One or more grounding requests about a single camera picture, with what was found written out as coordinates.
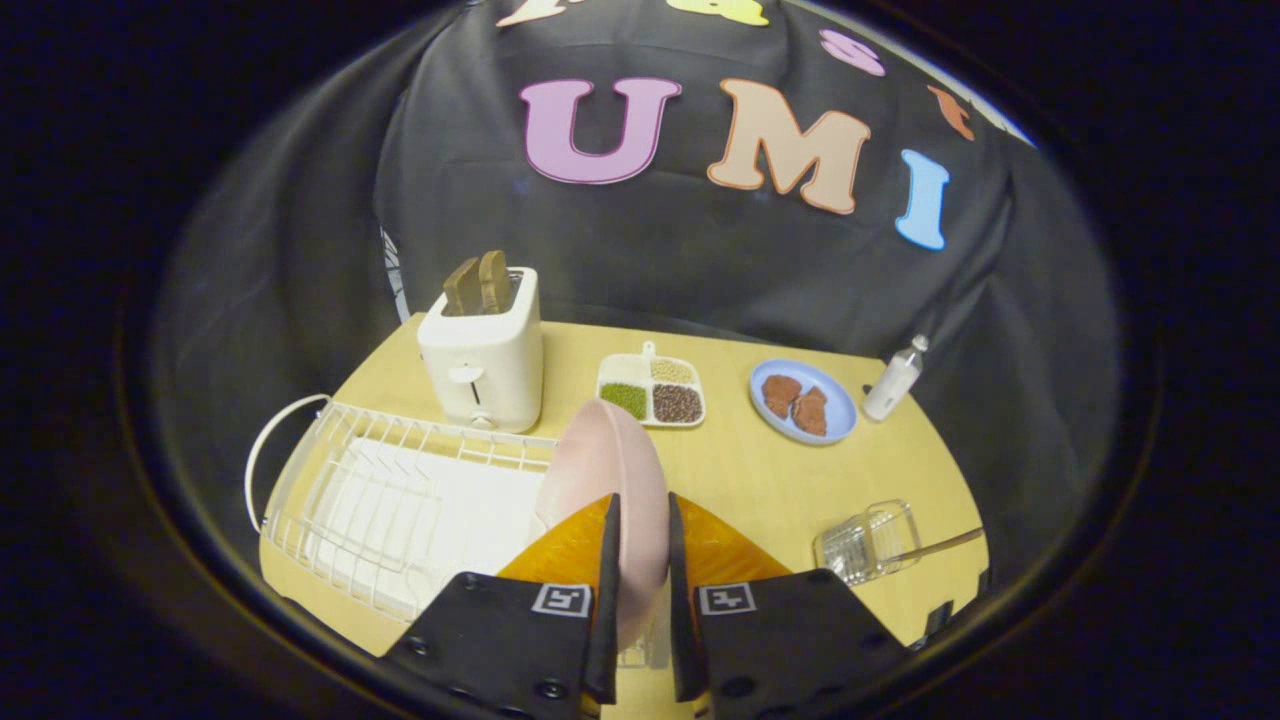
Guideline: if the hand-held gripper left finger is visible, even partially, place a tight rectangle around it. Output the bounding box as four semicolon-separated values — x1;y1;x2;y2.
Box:
377;492;622;720

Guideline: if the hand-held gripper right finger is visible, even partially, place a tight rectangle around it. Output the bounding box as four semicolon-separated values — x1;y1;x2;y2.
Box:
667;492;913;720

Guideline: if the pink plate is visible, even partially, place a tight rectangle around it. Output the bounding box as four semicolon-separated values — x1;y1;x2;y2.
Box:
535;399;671;653

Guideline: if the white wire dish rack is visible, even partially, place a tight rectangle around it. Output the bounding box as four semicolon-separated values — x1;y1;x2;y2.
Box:
245;393;671;669

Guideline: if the spoon with wooden handle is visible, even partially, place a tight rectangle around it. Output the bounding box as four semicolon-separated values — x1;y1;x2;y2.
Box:
880;527;986;567

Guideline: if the blue plate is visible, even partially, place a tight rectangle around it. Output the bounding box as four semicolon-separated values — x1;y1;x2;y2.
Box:
749;359;859;446

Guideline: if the white divided grain tray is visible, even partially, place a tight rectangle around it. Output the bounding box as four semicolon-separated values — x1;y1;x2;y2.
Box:
596;341;707;429

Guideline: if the brown meat piece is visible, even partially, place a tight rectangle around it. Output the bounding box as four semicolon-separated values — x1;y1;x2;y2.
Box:
761;374;803;419
791;386;830;437

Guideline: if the white toaster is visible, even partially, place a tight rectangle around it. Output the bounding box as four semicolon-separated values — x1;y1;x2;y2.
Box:
416;266;545;435

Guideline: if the white bottle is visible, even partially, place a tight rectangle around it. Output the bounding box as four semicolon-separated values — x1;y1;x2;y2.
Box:
862;334;930;422

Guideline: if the brown toast slice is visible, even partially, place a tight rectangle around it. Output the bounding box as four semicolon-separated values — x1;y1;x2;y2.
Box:
478;250;513;314
443;257;483;317

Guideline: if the black backdrop cloth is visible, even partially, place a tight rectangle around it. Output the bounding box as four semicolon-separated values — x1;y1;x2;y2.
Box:
150;0;1121;601

